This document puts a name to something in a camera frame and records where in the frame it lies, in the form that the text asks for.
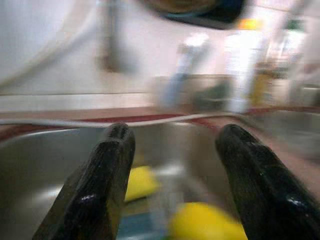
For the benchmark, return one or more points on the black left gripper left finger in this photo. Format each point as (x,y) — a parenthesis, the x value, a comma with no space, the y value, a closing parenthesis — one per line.
(95,195)

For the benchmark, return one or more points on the yellow plastic bowl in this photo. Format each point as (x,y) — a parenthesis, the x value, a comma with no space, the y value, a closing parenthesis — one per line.
(205,222)

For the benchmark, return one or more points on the steel tap with white fitting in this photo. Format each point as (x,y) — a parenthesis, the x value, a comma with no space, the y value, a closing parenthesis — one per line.
(112,37)

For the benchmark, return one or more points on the blue plastic cup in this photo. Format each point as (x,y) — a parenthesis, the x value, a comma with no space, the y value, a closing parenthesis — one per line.
(140,228)

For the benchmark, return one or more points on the white bottle green cap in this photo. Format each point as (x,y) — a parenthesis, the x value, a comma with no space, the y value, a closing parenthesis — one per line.
(292,50)

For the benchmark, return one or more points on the hanging black pan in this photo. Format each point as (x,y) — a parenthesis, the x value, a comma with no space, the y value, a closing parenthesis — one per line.
(212,15)

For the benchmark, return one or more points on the steel sink basin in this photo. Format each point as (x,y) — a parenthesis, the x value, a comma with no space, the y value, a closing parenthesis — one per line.
(37,162)

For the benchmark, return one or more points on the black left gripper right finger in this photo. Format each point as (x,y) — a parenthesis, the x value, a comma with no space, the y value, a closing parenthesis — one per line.
(265,195)

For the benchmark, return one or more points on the hanging steel wok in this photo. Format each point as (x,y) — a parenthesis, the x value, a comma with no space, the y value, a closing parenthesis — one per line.
(175,3)

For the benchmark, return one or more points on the bright yellow sponge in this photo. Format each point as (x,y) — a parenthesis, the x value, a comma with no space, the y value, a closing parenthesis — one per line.
(140,182)

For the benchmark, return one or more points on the white bottle yellow cap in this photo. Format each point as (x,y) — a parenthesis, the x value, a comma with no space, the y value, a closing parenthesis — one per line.
(243,62)

